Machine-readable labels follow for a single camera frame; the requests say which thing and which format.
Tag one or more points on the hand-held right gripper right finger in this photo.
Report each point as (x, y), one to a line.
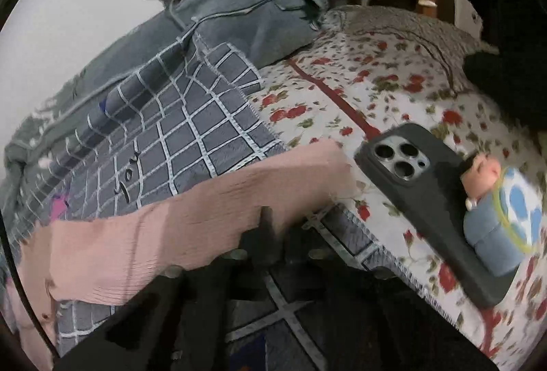
(295, 242)

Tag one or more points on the grey checked star sheet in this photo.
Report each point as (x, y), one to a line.
(192, 131)

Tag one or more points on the small doll in blue wrap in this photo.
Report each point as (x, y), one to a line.
(495, 225)

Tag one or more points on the dark cloth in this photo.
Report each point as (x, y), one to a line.
(504, 84)

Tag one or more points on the grey-green quilt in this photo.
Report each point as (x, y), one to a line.
(239, 20)

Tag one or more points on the phone in dark case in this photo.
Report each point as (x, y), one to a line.
(427, 200)

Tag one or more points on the pink small garment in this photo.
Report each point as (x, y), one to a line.
(171, 234)

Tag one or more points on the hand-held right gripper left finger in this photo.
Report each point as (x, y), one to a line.
(266, 234)

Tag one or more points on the floral bed sheet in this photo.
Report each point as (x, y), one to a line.
(384, 97)

